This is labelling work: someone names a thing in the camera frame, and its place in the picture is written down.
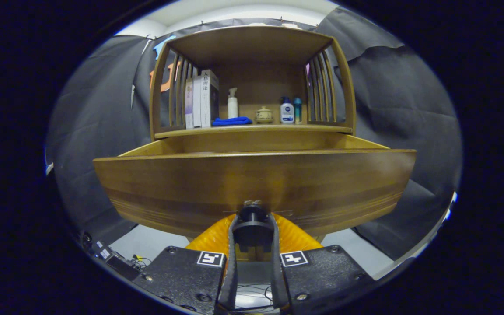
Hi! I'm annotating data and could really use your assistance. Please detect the blue folded cloth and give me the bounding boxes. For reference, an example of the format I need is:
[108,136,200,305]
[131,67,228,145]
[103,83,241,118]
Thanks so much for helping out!
[211,116,253,127]

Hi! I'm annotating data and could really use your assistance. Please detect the white pump bottle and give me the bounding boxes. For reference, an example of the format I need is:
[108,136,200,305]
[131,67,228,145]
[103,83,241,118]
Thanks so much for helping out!
[227,87,238,119]

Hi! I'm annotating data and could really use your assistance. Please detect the beige lidded tea cup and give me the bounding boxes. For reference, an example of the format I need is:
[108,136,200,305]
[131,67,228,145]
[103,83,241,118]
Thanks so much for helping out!
[255,106,274,124]

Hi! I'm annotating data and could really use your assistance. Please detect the white lotion bottle blue cap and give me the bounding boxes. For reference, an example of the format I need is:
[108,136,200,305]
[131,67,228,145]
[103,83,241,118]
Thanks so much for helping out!
[280,97,295,124]

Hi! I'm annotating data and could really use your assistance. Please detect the wooden drawer with black knob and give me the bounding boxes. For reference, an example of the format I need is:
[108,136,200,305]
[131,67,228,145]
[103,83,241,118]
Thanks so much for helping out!
[93,131,417,253]

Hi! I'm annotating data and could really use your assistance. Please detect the small black device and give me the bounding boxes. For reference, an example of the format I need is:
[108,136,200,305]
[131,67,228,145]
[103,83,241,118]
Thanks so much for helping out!
[81,232,141,280]

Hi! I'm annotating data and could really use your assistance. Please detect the plain white book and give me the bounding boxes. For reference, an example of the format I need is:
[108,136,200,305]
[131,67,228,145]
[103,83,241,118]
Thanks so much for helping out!
[192,74,202,128]

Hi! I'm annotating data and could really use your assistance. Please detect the wooden cabinet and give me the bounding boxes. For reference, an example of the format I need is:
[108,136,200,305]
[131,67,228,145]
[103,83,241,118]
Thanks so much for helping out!
[149,25,357,263]

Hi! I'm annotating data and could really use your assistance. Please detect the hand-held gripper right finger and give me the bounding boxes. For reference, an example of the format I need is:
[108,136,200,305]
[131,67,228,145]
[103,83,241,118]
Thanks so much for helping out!
[269,213,375,315]

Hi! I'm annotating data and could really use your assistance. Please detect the pale purple book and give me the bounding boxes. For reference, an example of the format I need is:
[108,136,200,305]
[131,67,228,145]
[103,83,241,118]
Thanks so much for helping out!
[185,78,194,129]

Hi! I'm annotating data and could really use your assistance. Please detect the white book with portrait cover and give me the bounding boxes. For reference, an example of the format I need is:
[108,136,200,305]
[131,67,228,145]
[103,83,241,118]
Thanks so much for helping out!
[200,69,220,127]

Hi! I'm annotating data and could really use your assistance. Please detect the wooden countertop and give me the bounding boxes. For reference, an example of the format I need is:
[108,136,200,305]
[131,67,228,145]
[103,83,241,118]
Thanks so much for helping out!
[155,124,352,140]

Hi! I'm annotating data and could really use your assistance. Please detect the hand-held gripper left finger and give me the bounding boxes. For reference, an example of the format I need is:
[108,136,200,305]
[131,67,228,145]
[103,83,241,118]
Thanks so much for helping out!
[132,213,239,315]

